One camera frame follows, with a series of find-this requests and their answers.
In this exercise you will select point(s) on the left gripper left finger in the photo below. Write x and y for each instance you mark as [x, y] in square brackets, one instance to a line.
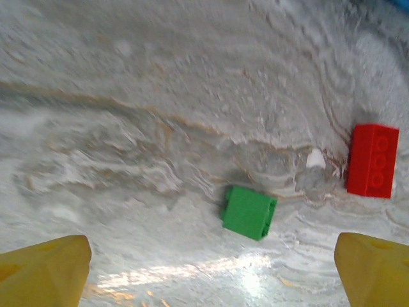
[41, 275]

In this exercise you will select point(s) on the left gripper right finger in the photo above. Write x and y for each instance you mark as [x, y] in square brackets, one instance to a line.
[374, 275]

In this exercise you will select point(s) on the blue three-compartment plastic bin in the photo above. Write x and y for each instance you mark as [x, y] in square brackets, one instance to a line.
[401, 1]

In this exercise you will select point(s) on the red lego brick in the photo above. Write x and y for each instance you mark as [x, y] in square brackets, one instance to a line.
[370, 163]

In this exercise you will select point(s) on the green lego brick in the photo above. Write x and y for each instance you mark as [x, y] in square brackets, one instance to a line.
[246, 211]

